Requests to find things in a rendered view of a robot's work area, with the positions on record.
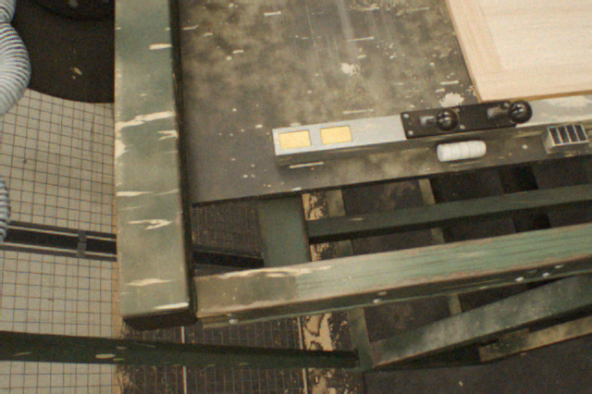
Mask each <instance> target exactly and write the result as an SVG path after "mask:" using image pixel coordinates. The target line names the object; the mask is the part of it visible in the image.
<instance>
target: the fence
mask: <svg viewBox="0 0 592 394"><path fill-rule="evenodd" d="M527 102H528V103H529V104H530V105H531V106H532V109H533V114H532V117H531V118H530V120H529V121H528V122H526V123H524V124H523V125H520V124H517V127H516V128H515V127H510V128H502V129H488V130H479V131H472V132H464V133H456V134H448V135H440V136H433V137H424V138H416V139H406V138H405V134H404V130H403V126H402V122H401V115H397V116H388V117H373V118H365V119H356V120H348V121H340V122H331V123H323V124H314V125H306V126H298V127H289V128H281V129H272V132H273V144H274V151H275V158H276V165H277V166H283V165H291V164H299V163H307V162H315V161H323V160H331V159H340V158H347V157H355V156H364V155H371V154H386V153H387V152H392V153H395V151H403V150H411V149H418V148H426V147H435V146H439V145H440V144H443V143H452V142H466V141H475V140H477V141H478V142H479V141H481V142H488V141H495V140H504V139H511V138H519V137H527V136H534V135H540V134H541V133H542V132H543V131H544V130H545V128H547V127H555V126H562V125H570V124H577V123H583V126H584V129H592V94H589V95H580V96H573V97H565V98H557V99H549V100H547V99H542V100H534V101H527ZM344 126H349V127H350V133H351V142H339V143H330V144H323V143H322V139H321V133H320V129H327V128H335V127H344ZM303 130H308V135H309V140H310V146H305V147H298V148H289V149H281V150H280V144H279V138H278V135H279V134H286V133H294V132H302V131H303Z"/></svg>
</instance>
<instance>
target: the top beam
mask: <svg viewBox="0 0 592 394"><path fill-rule="evenodd" d="M178 32H179V21H178V8H177V0H116V13H115V43H116V61H115V109H116V148H115V173H116V222H117V305H118V309H119V316H121V317H122V318H123V321H125V322H126V323H127V324H128V325H130V326H131V327H132V328H134V329H135V330H136V331H143V330H144V331H151V330H157V329H164V328H171V327H177V326H191V325H195V324H196V322H198V320H199V317H197V315H196V313H195V312H194V311H193V302H192V288H191V279H192V276H195V272H194V259H193V245H192V233H191V207H190V193H189V180H188V166H187V153H186V139H185V126H184V113H183V100H182V86H181V73H180V60H179V35H178Z"/></svg>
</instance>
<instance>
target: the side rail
mask: <svg viewBox="0 0 592 394"><path fill-rule="evenodd" d="M590 272H592V222H587V223H582V224H574V225H568V226H561V227H555V228H548V229H541V230H534V231H528V232H521V233H514V234H507V235H500V236H493V237H486V238H479V239H472V240H465V241H459V242H452V243H445V244H438V245H430V246H423V247H416V248H409V249H402V250H395V251H387V252H374V253H372V254H367V255H359V256H352V257H345V258H337V259H330V260H323V261H316V262H308V263H301V264H294V265H280V266H273V267H266V268H258V269H251V270H244V271H236V272H229V273H222V274H215V275H208V276H200V277H194V278H193V279H194V280H195V288H196V304H198V313H196V315H197V317H200V318H201V319H202V321H203V326H204V328H205V329H210V328H217V327H223V326H225V327H231V326H243V325H249V324H257V323H264V322H271V321H277V320H284V319H291V318H298V317H305V316H312V315H319V314H325V313H332V312H338V311H346V310H352V309H359V308H366V307H373V306H380V305H387V304H393V303H400V302H413V301H415V300H421V299H427V298H434V297H440V296H447V295H453V294H460V293H466V292H474V291H477V290H481V289H493V288H499V287H506V286H512V285H520V284H526V283H531V282H533V281H539V280H546V279H552V278H558V277H571V276H577V275H583V274H584V273H590Z"/></svg>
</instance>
